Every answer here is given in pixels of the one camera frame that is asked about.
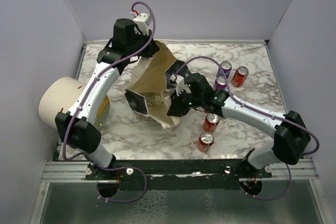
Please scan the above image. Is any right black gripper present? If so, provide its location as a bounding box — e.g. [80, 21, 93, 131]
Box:
[167, 87, 204, 116]

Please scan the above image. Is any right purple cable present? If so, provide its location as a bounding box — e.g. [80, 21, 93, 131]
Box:
[174, 56, 321, 200]

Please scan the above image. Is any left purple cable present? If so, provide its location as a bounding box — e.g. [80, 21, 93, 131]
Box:
[61, 1, 148, 204]

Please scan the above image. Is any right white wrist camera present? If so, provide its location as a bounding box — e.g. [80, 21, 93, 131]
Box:
[169, 74, 185, 96]

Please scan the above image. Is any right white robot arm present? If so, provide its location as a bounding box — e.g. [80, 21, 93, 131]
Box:
[167, 73, 311, 177]

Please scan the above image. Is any beige canvas tote bag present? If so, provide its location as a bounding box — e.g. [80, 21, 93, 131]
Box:
[125, 40, 191, 128]

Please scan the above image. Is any purple fanta can two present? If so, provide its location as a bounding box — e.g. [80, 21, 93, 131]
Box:
[216, 61, 232, 78]

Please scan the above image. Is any red cola can two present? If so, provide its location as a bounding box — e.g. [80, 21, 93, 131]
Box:
[232, 66, 249, 88]

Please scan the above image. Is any red cola can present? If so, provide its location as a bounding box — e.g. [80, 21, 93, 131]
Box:
[203, 113, 219, 133]

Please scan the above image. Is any purple cable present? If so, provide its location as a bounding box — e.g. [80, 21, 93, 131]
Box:
[174, 56, 321, 200]
[61, 1, 148, 204]

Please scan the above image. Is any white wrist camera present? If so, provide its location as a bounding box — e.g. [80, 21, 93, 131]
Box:
[169, 74, 185, 96]
[131, 11, 152, 36]

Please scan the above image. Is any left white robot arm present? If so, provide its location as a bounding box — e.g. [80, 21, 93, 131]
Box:
[55, 13, 159, 179]

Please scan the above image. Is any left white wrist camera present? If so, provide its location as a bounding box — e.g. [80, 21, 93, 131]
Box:
[131, 11, 152, 36]

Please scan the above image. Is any red cola can three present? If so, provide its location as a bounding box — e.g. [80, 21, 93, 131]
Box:
[197, 132, 215, 153]

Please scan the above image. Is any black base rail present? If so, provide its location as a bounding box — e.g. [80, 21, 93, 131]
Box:
[86, 159, 271, 191]

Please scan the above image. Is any clear glass bottle two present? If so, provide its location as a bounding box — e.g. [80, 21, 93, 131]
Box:
[145, 93, 164, 106]

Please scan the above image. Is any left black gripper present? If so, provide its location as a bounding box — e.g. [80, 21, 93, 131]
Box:
[127, 28, 159, 58]

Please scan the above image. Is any purple fanta can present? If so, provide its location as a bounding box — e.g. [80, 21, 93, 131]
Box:
[213, 76, 227, 91]

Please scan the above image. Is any cream cylindrical container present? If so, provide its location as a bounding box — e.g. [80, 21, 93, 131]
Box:
[38, 76, 111, 130]

